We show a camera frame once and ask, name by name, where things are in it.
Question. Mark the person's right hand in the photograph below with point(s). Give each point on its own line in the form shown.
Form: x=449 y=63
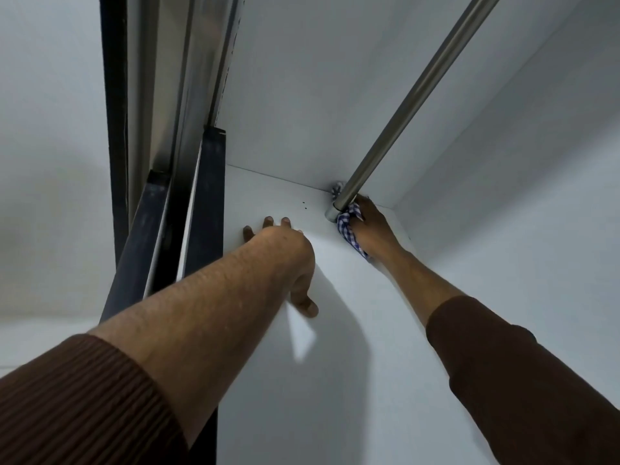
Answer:
x=377 y=232

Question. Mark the person's left hand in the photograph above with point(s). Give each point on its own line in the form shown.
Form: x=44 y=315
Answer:
x=286 y=251

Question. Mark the person's left thumb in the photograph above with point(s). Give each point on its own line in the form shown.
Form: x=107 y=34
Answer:
x=305 y=303

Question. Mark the person's left middle finger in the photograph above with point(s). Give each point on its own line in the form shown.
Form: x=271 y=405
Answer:
x=286 y=222

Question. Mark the person's right fingers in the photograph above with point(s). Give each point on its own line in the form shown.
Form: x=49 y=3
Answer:
x=362 y=208

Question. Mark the person's left little finger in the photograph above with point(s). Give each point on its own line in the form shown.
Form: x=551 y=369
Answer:
x=248 y=233

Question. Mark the blue checked cloth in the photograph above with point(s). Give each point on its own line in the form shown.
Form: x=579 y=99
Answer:
x=348 y=230

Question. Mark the person's left forearm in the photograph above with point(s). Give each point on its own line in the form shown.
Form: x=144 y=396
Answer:
x=184 y=329

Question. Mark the person's right forearm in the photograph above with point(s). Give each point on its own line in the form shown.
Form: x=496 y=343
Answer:
x=508 y=382

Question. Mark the metal wardrobe hanging rod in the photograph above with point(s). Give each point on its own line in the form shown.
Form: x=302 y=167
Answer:
x=416 y=94

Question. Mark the white wardrobe cabinet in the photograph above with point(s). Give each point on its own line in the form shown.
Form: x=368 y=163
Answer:
x=310 y=82

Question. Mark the silver sliding door track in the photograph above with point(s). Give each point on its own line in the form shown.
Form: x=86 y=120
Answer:
x=193 y=82

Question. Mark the metal rod end bracket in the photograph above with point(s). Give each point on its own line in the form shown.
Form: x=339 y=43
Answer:
x=331 y=213

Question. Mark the dark sliding door frame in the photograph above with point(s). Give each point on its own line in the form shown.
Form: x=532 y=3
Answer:
x=208 y=198
x=145 y=237

